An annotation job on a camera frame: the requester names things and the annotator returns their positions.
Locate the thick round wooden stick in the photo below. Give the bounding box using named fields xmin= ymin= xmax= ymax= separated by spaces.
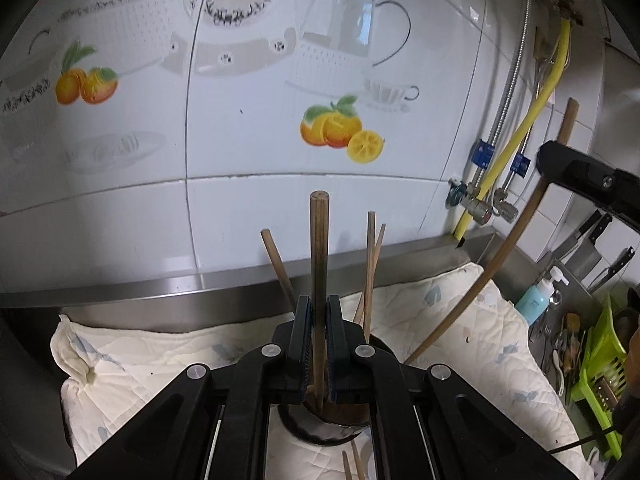
xmin=309 ymin=190 xmax=330 ymax=410

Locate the thin wooden chopstick in cup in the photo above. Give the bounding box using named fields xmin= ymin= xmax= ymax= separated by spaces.
xmin=352 ymin=223 xmax=386 ymax=323

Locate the black utensil holder cup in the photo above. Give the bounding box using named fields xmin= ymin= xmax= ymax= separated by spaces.
xmin=278 ymin=387 xmax=370 ymax=446

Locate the cleaver knife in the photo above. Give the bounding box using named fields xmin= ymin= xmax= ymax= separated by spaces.
xmin=551 ymin=210 xmax=613 ymax=280

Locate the right angle valve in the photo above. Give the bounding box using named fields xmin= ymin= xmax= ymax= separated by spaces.
xmin=492 ymin=188 xmax=518 ymax=223

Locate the angle valve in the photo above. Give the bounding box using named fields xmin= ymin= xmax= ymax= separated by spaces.
xmin=492 ymin=188 xmax=518 ymax=223
xmin=446 ymin=179 xmax=492 ymax=226

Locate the blue soap pump bottle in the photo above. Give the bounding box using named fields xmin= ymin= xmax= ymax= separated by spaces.
xmin=515 ymin=266 xmax=568 ymax=325

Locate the left angle valve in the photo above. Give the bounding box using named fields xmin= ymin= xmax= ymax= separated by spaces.
xmin=446 ymin=179 xmax=492 ymax=226

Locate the white quilted cloth mat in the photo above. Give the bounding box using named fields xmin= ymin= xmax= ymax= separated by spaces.
xmin=50 ymin=263 xmax=594 ymax=479

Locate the green plastic basket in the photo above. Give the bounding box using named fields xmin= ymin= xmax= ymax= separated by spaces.
xmin=570 ymin=296 xmax=627 ymax=430

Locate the black handled kitchen knife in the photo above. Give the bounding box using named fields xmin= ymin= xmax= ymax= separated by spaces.
xmin=587 ymin=247 xmax=636 ymax=294

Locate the braided steel hose right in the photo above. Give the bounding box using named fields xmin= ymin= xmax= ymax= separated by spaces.
xmin=494 ymin=58 xmax=551 ymax=201

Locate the braided steel hose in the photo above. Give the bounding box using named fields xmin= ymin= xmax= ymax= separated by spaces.
xmin=494 ymin=58 xmax=551 ymax=201
xmin=472 ymin=0 xmax=533 ymax=196

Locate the yellow gas hose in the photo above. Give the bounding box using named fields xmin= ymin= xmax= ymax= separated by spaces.
xmin=453 ymin=18 xmax=573 ymax=241

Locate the braided steel hose left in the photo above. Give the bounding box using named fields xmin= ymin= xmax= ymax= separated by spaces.
xmin=472 ymin=0 xmax=533 ymax=196

